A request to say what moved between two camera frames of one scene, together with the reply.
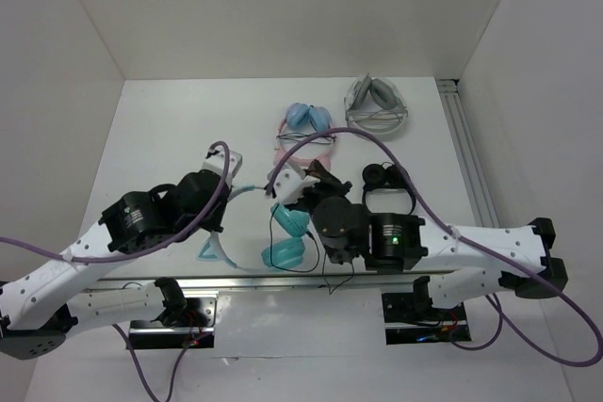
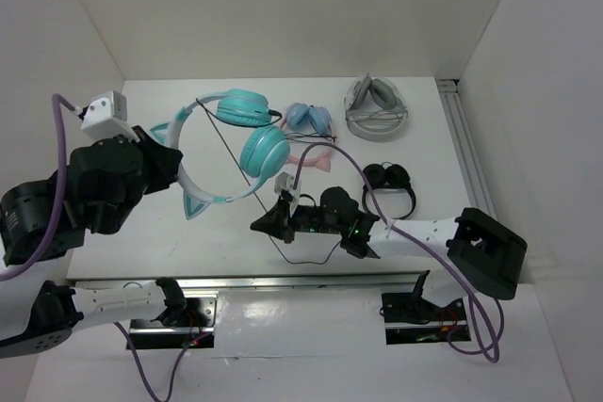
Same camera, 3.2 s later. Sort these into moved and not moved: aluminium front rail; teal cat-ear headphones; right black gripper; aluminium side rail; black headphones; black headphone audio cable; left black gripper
Moved: teal cat-ear headphones; right black gripper; black headphone audio cable; left black gripper
Not moved: aluminium side rail; aluminium front rail; black headphones
